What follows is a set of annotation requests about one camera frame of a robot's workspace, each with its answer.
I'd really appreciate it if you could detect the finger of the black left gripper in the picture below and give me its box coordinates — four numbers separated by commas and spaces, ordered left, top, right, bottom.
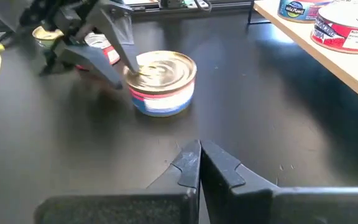
87, 6, 141, 74
56, 45, 124, 90

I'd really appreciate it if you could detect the black metal table frame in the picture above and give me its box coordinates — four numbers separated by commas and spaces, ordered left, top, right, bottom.
122, 0, 273, 25

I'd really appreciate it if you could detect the black table mat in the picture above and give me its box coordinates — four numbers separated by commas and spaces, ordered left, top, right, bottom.
0, 9, 358, 224

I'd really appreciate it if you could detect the silver-lid red-label tuna can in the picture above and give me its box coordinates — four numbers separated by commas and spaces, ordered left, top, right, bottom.
310, 1, 358, 55
75, 32, 121, 71

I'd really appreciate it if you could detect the gold-lid green-label tuna can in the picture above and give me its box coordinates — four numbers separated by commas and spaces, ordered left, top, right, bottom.
32, 26, 65, 50

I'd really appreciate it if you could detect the silver-lid blue-label tuna can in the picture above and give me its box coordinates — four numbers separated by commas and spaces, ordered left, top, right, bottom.
277, 0, 334, 24

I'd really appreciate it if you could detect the gold-lid blue-label tuna can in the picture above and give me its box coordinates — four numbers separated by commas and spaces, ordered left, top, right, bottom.
123, 50, 198, 118

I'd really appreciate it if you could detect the light wooden shelf board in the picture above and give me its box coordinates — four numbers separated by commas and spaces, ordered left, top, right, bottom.
253, 0, 358, 110

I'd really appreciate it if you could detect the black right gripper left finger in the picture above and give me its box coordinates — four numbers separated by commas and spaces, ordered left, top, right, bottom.
34, 140, 202, 224

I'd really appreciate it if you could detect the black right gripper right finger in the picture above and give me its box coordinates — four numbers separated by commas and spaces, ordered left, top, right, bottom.
201, 140, 358, 224

